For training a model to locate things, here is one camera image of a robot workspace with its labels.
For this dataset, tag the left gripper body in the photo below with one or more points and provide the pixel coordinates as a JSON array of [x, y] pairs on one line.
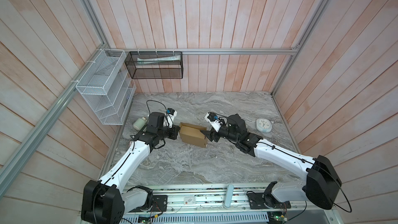
[[171, 133]]

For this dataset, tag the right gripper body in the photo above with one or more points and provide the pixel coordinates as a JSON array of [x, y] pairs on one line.
[[224, 132]]

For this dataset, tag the brown cardboard box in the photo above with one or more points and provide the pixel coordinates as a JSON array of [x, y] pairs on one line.
[[191, 134]]

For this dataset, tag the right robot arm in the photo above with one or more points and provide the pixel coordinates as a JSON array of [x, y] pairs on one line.
[[319, 182]]

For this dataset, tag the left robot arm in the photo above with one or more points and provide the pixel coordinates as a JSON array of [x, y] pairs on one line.
[[104, 201]]

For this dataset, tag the white round clock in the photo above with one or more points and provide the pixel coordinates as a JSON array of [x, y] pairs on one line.
[[263, 125]]

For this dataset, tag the white tape roll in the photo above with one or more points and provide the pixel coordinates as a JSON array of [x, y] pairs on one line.
[[140, 124]]

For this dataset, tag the white label tag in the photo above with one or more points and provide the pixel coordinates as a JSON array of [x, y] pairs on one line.
[[191, 200]]

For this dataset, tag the black mesh basket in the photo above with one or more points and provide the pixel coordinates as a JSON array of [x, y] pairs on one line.
[[153, 71]]

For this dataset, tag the paper sheet in basket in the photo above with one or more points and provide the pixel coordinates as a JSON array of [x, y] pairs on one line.
[[156, 60]]

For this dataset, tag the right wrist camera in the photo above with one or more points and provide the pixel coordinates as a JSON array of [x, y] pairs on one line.
[[214, 121]]

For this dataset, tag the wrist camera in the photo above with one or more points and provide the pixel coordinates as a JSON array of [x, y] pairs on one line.
[[214, 121], [170, 116]]

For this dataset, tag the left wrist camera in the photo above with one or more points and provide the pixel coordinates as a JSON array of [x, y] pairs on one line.
[[170, 116]]

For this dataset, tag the aluminium front rail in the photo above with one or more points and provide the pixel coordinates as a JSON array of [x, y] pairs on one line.
[[209, 199]]

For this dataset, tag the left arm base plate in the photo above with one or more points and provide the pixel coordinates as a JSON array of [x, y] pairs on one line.
[[142, 199]]

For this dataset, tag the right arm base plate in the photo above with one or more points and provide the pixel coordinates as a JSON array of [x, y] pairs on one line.
[[265, 199]]

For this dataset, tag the white wire mesh shelf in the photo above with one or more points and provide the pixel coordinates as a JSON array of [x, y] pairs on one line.
[[106, 87]]

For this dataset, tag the aluminium wall frame bar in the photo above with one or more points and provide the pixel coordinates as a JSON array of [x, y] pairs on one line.
[[219, 51]]

